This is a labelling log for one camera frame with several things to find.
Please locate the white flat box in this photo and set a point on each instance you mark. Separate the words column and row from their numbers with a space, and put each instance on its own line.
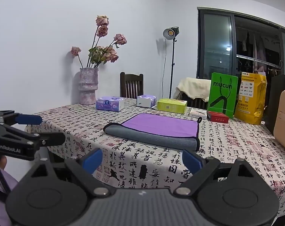
column 198, row 113

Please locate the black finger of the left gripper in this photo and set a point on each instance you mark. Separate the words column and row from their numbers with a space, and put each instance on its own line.
column 50, row 139

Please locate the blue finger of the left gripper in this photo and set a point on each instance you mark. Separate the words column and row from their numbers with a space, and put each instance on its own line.
column 17, row 118

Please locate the studio light on stand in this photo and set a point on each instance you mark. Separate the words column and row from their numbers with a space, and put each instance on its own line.
column 171, row 33

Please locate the yellow plastic bag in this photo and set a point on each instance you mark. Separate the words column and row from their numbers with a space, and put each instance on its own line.
column 251, row 98

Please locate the green mucun paper bag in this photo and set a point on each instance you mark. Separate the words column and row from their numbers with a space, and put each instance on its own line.
column 223, row 92

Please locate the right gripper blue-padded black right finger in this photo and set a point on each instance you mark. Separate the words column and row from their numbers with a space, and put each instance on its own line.
column 202, row 170

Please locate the cream cloth on chair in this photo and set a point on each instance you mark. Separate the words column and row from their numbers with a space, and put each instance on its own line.
column 193, row 88

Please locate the red small box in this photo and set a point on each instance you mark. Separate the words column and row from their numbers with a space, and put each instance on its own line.
column 217, row 117

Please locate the lime green tissue box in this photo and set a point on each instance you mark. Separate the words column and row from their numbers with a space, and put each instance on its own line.
column 172, row 105

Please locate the dried pink roses bouquet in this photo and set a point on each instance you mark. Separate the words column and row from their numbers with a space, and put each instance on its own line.
column 101, row 55

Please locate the white purple tissue pack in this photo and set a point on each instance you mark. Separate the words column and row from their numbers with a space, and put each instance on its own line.
column 146, row 101

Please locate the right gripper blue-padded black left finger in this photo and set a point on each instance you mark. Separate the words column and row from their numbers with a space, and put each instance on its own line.
column 81, row 170

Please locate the person in purple clothing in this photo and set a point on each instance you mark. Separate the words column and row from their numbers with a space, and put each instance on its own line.
column 12, row 182

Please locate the dark framed sliding window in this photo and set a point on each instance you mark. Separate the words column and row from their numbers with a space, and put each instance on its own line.
column 232, row 42

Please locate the purple and grey towel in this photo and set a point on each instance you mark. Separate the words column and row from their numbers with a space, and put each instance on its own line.
column 164, row 131

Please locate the speckled pink ceramic vase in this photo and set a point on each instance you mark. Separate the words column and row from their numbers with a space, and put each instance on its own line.
column 88, row 85

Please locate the dark wooden chair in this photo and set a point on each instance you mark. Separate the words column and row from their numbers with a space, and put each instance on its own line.
column 131, row 86

